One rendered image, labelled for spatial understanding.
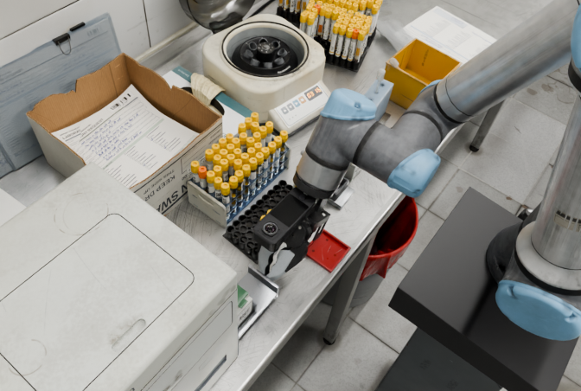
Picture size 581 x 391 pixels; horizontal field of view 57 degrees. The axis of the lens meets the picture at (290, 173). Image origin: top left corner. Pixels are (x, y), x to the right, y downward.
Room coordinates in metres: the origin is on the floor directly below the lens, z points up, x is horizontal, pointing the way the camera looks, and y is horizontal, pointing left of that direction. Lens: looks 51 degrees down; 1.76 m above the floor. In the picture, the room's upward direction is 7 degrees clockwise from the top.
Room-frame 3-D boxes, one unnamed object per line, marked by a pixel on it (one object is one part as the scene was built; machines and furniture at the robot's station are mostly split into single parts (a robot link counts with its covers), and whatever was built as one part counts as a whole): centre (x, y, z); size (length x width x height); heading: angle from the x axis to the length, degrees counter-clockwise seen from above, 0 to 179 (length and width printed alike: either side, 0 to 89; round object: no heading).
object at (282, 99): (0.96, 0.08, 0.94); 0.30 x 0.24 x 0.12; 49
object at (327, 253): (0.53, -0.09, 0.88); 0.07 x 0.07 x 0.01; 58
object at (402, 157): (0.54, -0.16, 1.17); 0.11 x 0.11 x 0.08; 60
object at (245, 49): (0.97, 0.09, 0.97); 0.15 x 0.15 x 0.07
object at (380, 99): (0.89, -0.17, 0.92); 0.10 x 0.07 x 0.10; 154
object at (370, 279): (0.96, -0.22, 0.22); 0.38 x 0.37 x 0.44; 148
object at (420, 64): (1.02, -0.28, 0.93); 0.13 x 0.13 x 0.10; 55
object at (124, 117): (0.69, 0.32, 0.95); 0.29 x 0.25 x 0.15; 58
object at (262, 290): (0.35, 0.08, 0.92); 0.21 x 0.07 x 0.05; 148
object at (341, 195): (0.68, -0.09, 0.89); 0.09 x 0.05 x 0.04; 60
